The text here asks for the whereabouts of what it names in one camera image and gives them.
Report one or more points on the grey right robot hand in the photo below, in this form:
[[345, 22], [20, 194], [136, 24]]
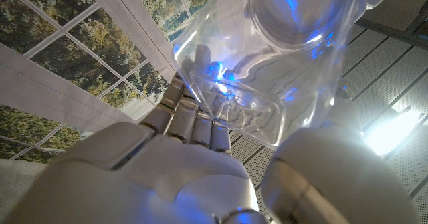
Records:
[[160, 177]]

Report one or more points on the printed window forest backdrop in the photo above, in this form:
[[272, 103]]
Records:
[[67, 50]]

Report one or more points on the clear plastic jar body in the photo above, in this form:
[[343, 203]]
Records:
[[234, 33]]

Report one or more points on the bright ceiling light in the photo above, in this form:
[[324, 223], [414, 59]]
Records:
[[391, 133]]

